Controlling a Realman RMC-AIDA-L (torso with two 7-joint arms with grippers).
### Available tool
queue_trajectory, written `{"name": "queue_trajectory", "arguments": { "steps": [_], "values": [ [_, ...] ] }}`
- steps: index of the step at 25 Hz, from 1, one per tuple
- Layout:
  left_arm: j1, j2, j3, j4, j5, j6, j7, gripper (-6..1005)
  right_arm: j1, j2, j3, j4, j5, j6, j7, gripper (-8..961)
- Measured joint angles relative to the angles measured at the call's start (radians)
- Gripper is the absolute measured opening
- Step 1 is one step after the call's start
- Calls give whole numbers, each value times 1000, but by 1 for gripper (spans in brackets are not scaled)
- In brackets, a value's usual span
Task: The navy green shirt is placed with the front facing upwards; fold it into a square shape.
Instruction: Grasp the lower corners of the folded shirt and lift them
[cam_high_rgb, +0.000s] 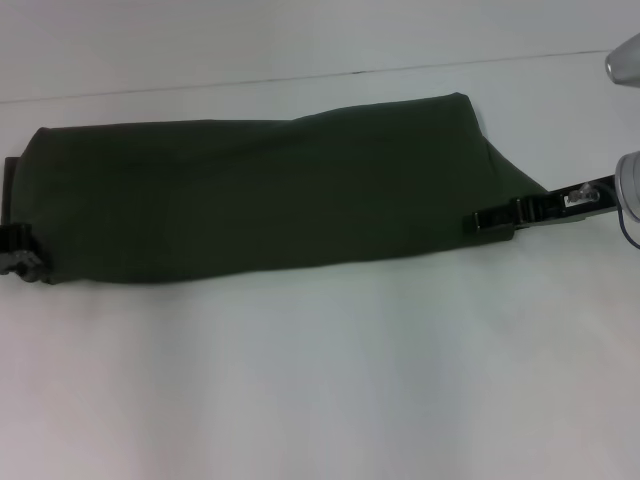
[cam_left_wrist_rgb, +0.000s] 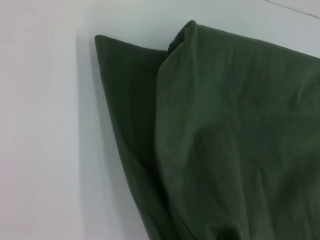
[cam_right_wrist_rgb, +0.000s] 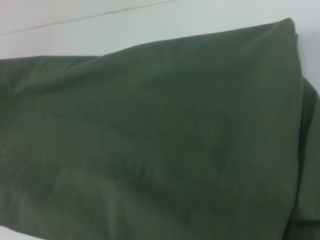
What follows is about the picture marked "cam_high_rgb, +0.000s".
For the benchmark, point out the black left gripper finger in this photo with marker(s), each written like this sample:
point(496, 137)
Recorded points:
point(25, 265)
point(15, 237)

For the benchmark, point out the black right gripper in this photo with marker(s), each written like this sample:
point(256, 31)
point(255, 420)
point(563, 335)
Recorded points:
point(570, 202)

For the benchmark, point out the dark green FREE t-shirt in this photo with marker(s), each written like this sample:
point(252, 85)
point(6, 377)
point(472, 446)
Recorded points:
point(250, 200)

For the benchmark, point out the silver knurled metal connector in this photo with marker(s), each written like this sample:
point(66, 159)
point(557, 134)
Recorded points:
point(582, 196)

